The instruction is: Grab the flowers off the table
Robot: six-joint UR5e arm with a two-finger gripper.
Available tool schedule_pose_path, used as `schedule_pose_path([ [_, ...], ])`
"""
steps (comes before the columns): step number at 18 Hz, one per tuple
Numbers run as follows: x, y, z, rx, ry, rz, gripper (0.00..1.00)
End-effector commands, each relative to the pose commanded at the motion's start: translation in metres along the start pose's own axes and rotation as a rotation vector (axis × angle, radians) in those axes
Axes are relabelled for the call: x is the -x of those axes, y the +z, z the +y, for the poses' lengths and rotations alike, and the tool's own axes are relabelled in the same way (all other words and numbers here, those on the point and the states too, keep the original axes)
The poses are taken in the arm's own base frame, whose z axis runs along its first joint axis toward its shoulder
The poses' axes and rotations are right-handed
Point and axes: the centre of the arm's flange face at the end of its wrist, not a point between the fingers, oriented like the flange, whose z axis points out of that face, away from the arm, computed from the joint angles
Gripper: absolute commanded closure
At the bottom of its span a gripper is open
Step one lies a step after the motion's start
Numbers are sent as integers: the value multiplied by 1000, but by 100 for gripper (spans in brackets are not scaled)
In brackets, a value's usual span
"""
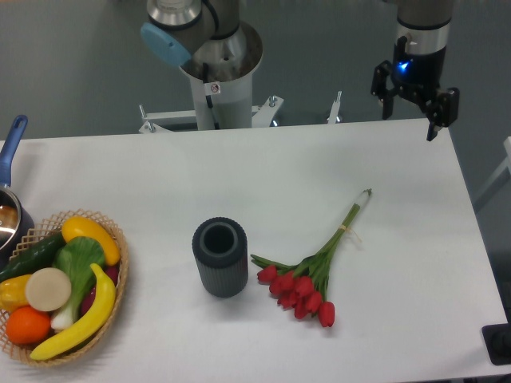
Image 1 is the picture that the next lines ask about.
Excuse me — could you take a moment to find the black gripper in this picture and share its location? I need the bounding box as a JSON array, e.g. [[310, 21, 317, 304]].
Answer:
[[370, 36, 460, 141]]

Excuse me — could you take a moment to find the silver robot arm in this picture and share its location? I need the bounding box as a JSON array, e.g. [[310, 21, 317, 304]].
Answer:
[[141, 1, 460, 141]]

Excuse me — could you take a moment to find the red tulip bouquet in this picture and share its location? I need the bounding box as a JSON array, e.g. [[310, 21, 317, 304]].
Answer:
[[251, 188, 373, 328]]

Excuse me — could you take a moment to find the dark grey ribbed vase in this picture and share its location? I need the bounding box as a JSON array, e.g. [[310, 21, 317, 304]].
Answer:
[[192, 217, 248, 298]]

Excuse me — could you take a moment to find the black device at table edge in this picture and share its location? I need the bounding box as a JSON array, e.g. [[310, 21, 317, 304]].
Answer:
[[481, 323, 511, 365]]

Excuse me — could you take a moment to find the dark red vegetable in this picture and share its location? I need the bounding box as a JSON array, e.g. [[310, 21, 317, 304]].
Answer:
[[79, 264, 121, 317]]

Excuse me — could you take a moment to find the yellow squash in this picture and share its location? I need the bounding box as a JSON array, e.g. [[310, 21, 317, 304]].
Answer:
[[61, 215, 121, 266]]

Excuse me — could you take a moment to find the yellow banana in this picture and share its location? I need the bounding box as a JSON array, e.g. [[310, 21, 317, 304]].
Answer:
[[30, 263, 116, 361]]

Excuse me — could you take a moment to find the green bok choy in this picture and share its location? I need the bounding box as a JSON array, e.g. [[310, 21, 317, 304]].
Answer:
[[51, 236, 105, 333]]

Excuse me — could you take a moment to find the green cucumber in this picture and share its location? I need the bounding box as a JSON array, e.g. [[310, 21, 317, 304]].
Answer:
[[1, 232, 65, 282]]

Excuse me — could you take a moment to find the round beige wooden disc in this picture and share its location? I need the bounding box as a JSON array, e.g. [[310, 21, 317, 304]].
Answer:
[[25, 267, 71, 312]]

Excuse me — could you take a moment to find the yellow bell pepper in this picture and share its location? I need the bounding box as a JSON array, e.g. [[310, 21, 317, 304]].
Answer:
[[0, 274, 31, 312]]

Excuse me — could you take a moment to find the orange fruit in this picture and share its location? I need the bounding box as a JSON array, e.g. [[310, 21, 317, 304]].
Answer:
[[6, 306, 50, 345]]

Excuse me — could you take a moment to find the woven wicker basket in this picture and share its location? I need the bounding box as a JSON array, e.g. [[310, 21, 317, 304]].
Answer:
[[0, 208, 130, 369]]

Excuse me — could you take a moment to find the white frame at right edge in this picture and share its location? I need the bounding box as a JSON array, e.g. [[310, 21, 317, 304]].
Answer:
[[473, 136, 510, 214]]

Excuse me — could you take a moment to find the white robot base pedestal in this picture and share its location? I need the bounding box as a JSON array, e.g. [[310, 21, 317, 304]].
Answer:
[[181, 22, 263, 130]]

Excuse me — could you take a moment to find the white metal base frame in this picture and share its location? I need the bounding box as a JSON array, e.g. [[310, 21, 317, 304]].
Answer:
[[138, 90, 343, 133]]

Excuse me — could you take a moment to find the blue handled saucepan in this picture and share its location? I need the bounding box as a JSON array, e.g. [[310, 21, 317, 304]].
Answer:
[[1, 115, 34, 268]]

